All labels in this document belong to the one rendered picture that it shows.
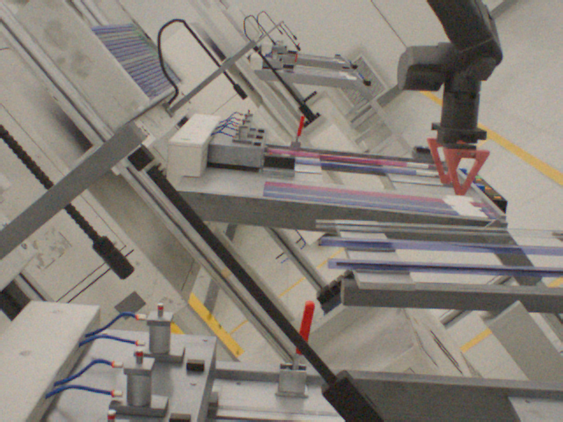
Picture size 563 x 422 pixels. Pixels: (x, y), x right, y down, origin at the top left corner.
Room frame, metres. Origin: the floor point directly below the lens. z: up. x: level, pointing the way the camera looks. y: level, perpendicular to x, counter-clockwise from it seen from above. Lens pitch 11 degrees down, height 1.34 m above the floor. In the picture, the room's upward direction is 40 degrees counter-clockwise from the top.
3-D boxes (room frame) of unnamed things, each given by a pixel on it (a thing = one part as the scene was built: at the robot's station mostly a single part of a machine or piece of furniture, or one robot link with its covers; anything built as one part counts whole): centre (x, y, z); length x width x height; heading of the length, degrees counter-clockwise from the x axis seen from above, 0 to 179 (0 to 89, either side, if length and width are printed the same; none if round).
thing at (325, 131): (5.51, -0.37, 0.95); 1.36 x 0.82 x 1.90; 80
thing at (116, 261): (0.75, 0.15, 1.27); 0.02 x 0.02 x 0.05; 80
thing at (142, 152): (0.51, 0.05, 1.33); 0.01 x 0.01 x 0.01; 80
